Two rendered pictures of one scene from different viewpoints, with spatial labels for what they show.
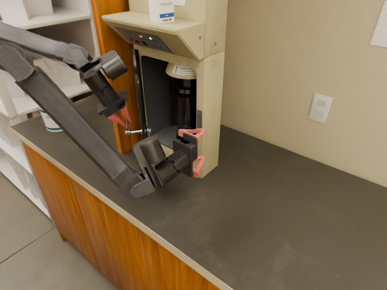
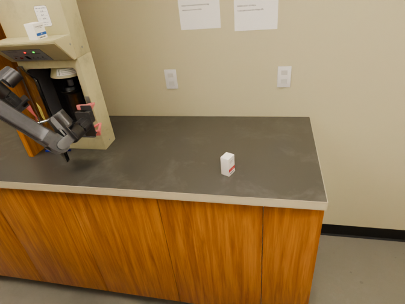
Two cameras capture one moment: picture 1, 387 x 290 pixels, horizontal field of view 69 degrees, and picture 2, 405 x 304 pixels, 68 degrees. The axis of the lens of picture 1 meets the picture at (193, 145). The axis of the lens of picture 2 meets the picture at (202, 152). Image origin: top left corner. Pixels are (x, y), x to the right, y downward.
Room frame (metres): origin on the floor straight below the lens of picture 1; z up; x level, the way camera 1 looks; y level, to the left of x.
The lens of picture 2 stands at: (-0.59, 0.07, 1.71)
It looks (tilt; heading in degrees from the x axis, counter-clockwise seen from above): 32 degrees down; 336
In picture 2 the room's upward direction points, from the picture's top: 6 degrees counter-clockwise
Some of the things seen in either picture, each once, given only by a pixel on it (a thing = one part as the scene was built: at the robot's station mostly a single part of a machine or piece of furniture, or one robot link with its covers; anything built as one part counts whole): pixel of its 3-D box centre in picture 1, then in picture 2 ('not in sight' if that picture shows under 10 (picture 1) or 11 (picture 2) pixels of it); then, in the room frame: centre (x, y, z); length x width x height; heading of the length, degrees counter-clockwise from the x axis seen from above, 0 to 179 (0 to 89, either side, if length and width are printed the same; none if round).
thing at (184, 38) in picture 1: (151, 37); (33, 51); (0.90, 0.13, 1.46); 0.32 x 0.12 x 0.10; 51
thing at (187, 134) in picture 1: (193, 140); (89, 110); (0.66, 0.00, 1.24); 0.09 x 0.07 x 0.07; 141
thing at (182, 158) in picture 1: (177, 162); (82, 125); (0.61, 0.04, 1.20); 0.07 x 0.07 x 0.10; 51
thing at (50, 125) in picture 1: (56, 113); not in sight; (1.25, 0.68, 1.02); 0.13 x 0.13 x 0.15
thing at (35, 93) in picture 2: (141, 117); (43, 114); (0.88, 0.18, 1.19); 0.30 x 0.01 x 0.40; 12
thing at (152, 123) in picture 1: (189, 98); (76, 95); (1.04, 0.01, 1.19); 0.26 x 0.24 x 0.35; 51
